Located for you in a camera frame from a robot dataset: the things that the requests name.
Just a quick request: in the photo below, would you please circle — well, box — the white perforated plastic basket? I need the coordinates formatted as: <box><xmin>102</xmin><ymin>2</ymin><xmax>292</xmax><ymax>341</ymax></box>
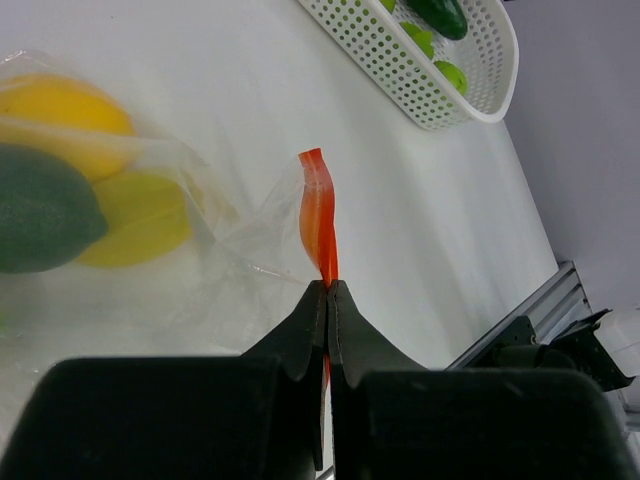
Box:
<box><xmin>301</xmin><ymin>1</ymin><xmax>519</xmax><ymax>131</ymax></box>

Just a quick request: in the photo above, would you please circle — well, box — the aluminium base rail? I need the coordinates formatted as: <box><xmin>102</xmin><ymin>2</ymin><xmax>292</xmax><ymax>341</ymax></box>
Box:
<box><xmin>448</xmin><ymin>261</ymin><xmax>592</xmax><ymax>369</ymax></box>

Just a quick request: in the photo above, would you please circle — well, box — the light green fake apple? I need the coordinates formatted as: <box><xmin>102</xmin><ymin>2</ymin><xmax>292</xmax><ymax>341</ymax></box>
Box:
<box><xmin>434</xmin><ymin>60</ymin><xmax>468</xmax><ymax>95</ymax></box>
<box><xmin>380</xmin><ymin>0</ymin><xmax>396</xmax><ymax>14</ymax></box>

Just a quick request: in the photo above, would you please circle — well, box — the dark green fake cucumber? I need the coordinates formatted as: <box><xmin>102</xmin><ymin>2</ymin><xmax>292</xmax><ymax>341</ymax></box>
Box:
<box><xmin>407</xmin><ymin>0</ymin><xmax>468</xmax><ymax>41</ymax></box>

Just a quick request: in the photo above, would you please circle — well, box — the clear zip bag orange seal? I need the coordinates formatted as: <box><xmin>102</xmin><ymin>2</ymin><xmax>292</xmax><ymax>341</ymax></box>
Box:
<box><xmin>1</xmin><ymin>51</ymin><xmax>338</xmax><ymax>405</ymax></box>

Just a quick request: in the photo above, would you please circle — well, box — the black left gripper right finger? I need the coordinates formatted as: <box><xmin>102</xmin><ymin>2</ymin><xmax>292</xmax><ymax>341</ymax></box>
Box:
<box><xmin>326</xmin><ymin>281</ymin><xmax>639</xmax><ymax>479</ymax></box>

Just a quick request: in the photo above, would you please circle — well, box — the yellow fake lemon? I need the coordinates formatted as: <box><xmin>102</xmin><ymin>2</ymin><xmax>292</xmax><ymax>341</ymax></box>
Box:
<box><xmin>1</xmin><ymin>73</ymin><xmax>136</xmax><ymax>182</ymax></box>

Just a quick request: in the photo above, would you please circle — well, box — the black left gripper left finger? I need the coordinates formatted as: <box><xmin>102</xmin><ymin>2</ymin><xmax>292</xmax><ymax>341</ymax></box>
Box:
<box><xmin>1</xmin><ymin>281</ymin><xmax>327</xmax><ymax>479</ymax></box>

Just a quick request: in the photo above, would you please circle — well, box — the dark green fake avocado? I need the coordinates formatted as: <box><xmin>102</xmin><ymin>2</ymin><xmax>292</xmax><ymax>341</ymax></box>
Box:
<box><xmin>1</xmin><ymin>143</ymin><xmax>108</xmax><ymax>274</ymax></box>

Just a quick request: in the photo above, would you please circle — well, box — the yellow-green fake starfruit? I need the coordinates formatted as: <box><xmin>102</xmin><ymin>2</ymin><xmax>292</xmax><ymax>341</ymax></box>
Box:
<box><xmin>76</xmin><ymin>168</ymin><xmax>204</xmax><ymax>269</ymax></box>

